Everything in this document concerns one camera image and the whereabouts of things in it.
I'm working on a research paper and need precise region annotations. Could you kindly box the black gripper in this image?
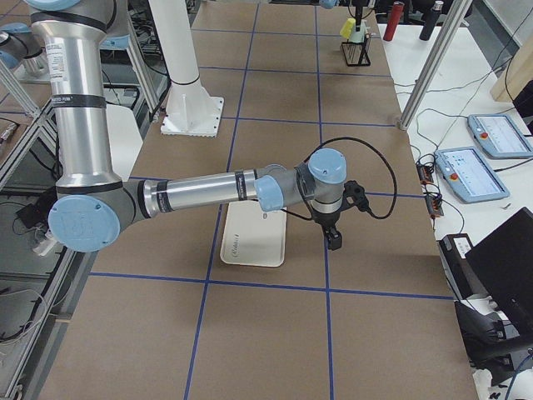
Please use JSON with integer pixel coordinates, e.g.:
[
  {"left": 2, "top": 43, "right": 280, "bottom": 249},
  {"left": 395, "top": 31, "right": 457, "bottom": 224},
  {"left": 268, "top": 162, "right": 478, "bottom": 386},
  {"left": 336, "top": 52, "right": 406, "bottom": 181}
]
[
  {"left": 312, "top": 210, "right": 343, "bottom": 251},
  {"left": 351, "top": 0, "right": 367, "bottom": 32}
]

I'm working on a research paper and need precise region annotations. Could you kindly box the pale green plastic cup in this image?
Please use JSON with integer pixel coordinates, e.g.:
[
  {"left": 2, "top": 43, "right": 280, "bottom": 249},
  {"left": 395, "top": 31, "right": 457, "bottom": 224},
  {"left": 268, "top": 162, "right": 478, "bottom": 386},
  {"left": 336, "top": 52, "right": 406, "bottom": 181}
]
[{"left": 348, "top": 20, "right": 368, "bottom": 44}]

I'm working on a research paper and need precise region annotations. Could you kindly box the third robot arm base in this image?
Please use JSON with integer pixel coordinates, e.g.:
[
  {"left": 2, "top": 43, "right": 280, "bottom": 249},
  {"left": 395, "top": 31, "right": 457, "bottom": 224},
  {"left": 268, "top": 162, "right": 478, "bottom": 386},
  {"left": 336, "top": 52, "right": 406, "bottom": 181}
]
[{"left": 1, "top": 22, "right": 50, "bottom": 83}]

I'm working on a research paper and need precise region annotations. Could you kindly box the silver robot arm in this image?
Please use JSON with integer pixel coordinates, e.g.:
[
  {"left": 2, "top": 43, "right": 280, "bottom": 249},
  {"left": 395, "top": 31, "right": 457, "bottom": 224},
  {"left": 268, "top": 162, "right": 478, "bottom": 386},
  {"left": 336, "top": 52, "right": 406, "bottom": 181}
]
[
  {"left": 311, "top": 0, "right": 370, "bottom": 32},
  {"left": 28, "top": 1, "right": 347, "bottom": 253}
]

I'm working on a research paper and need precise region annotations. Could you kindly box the yellow plastic cup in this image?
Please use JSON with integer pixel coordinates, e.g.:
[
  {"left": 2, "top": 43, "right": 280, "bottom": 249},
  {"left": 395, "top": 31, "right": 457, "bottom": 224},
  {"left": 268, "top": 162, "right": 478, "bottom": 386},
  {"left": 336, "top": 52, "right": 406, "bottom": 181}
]
[{"left": 340, "top": 17, "right": 356, "bottom": 40}]

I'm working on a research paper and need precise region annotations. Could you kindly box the cream rabbit print tray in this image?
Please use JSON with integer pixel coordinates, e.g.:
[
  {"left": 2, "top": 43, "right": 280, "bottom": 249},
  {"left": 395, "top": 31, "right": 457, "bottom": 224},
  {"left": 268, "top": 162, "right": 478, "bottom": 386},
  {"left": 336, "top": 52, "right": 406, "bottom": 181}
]
[{"left": 220, "top": 201, "right": 286, "bottom": 268}]

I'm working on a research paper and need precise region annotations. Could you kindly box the red water bottle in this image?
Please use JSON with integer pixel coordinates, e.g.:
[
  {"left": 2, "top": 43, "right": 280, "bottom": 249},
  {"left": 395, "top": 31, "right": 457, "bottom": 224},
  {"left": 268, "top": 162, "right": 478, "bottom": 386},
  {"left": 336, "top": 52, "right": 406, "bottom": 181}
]
[{"left": 382, "top": 1, "right": 405, "bottom": 42}]

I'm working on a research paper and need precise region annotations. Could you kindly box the black water bottle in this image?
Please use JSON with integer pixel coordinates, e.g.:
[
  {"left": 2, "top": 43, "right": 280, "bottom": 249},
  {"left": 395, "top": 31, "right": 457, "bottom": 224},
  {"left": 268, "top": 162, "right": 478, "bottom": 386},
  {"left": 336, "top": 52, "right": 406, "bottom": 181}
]
[{"left": 419, "top": 0, "right": 444, "bottom": 41}]

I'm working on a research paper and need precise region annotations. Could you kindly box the orange electronics board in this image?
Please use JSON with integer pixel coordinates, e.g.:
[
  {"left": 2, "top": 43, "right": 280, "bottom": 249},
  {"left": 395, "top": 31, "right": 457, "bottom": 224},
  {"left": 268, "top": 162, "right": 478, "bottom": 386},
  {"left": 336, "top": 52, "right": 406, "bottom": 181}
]
[{"left": 416, "top": 162, "right": 444, "bottom": 220}]

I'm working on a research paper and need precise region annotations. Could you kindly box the black box with label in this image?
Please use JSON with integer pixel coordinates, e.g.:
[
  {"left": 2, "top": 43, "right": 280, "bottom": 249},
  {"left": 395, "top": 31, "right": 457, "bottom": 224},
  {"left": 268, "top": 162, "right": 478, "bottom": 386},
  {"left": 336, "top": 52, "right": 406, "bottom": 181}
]
[{"left": 437, "top": 233, "right": 487, "bottom": 300}]

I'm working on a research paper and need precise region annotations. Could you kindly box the near teach pendant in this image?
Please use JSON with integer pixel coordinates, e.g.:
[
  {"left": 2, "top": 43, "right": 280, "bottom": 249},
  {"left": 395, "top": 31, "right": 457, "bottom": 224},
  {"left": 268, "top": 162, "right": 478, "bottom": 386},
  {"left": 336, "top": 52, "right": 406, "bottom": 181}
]
[{"left": 434, "top": 147, "right": 511, "bottom": 203}]

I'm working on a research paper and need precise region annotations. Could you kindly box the teach pendant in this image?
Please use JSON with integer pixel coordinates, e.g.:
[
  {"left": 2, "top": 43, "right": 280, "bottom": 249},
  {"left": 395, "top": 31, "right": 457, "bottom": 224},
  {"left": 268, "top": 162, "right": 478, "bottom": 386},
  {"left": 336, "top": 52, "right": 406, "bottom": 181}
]
[
  {"left": 434, "top": 147, "right": 511, "bottom": 203},
  {"left": 467, "top": 114, "right": 532, "bottom": 159}
]

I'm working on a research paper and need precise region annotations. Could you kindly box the black laptop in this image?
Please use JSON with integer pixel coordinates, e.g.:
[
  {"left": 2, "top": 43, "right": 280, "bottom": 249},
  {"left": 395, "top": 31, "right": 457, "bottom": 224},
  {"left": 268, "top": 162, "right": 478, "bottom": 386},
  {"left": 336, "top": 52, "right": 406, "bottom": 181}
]
[{"left": 466, "top": 207, "right": 532, "bottom": 334}]

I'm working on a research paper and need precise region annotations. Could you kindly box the far teach pendant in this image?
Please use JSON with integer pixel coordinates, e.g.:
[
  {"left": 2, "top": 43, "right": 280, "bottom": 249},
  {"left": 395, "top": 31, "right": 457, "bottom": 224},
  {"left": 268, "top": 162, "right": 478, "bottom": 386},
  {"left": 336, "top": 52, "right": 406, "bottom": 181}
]
[{"left": 467, "top": 114, "right": 532, "bottom": 159}]

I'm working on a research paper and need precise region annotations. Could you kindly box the white plastic chair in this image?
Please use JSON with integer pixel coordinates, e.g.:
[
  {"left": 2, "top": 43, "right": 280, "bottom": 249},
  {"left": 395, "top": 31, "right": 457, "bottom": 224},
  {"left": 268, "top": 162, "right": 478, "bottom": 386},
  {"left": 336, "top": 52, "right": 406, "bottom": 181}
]
[{"left": 95, "top": 105, "right": 142, "bottom": 186}]

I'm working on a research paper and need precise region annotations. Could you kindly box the white power strip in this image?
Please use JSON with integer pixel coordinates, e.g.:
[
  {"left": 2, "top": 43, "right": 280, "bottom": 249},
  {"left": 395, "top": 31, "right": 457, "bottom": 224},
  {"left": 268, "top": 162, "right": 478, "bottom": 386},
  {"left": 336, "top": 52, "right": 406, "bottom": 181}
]
[{"left": 32, "top": 230, "right": 57, "bottom": 257}]

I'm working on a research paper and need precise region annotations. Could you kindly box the black wire cup rack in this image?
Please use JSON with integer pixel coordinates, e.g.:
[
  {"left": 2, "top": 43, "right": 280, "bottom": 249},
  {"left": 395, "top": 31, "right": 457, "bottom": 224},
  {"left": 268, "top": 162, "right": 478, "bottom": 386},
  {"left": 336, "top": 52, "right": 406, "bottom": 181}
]
[{"left": 341, "top": 35, "right": 371, "bottom": 67}]

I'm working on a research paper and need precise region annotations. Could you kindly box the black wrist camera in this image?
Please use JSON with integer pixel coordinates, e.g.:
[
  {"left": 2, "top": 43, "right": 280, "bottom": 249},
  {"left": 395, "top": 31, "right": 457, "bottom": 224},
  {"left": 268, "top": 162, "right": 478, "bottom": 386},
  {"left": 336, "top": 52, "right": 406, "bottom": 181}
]
[{"left": 341, "top": 180, "right": 371, "bottom": 213}]

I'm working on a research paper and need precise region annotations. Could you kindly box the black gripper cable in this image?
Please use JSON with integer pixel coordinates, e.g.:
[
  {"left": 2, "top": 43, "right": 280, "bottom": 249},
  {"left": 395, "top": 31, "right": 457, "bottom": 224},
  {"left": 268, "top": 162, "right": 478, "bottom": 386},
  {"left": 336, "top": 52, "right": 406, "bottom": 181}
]
[{"left": 284, "top": 137, "right": 398, "bottom": 220}]

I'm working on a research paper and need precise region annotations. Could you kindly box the aluminium frame post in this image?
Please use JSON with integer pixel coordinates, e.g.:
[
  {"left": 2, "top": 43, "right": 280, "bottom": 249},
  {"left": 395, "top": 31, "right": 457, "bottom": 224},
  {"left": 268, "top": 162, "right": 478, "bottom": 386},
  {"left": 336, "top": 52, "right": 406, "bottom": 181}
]
[{"left": 397, "top": 0, "right": 472, "bottom": 131}]

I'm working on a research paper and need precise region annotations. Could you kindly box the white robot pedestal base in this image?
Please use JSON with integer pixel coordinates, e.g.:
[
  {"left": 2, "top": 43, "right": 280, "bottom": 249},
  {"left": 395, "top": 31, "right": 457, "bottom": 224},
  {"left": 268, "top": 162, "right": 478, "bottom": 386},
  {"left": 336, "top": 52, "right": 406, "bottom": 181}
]
[{"left": 149, "top": 0, "right": 224, "bottom": 137}]

